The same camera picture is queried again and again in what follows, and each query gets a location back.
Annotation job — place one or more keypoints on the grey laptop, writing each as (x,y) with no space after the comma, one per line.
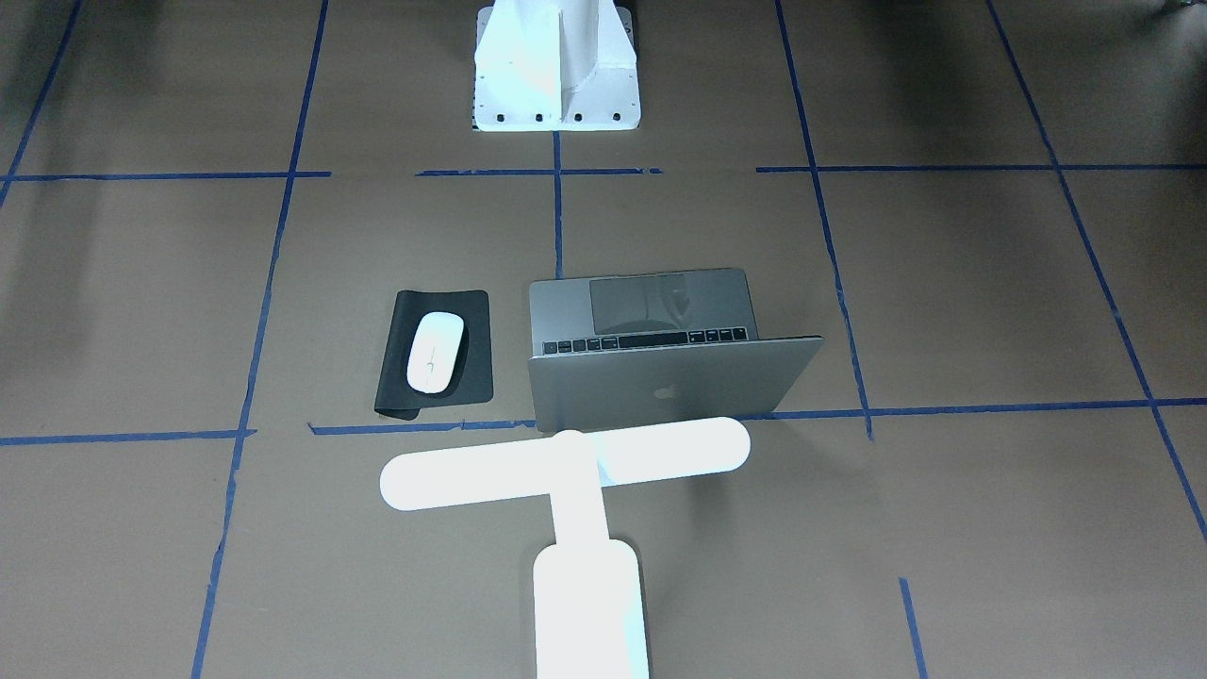
(629,350)

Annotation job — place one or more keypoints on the black mouse pad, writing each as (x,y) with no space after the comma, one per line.
(473,380)

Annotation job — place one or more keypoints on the white computer mouse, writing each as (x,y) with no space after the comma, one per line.
(434,351)

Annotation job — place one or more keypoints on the white desk lamp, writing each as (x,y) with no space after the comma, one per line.
(589,614)

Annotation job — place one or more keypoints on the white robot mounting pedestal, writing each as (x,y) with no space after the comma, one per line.
(541,66)

